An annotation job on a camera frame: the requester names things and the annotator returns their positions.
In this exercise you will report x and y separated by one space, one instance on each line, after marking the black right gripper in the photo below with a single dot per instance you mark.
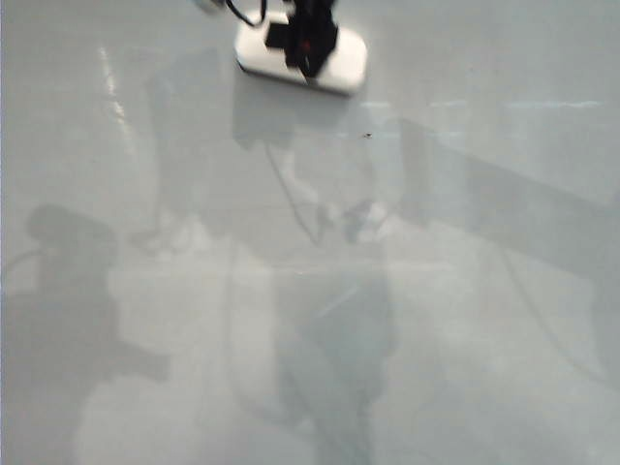
315 24

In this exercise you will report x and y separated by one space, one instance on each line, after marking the white whiteboard eraser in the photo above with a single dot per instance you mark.
349 63

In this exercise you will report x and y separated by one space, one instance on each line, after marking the glossy white whiteboard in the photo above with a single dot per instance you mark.
290 290

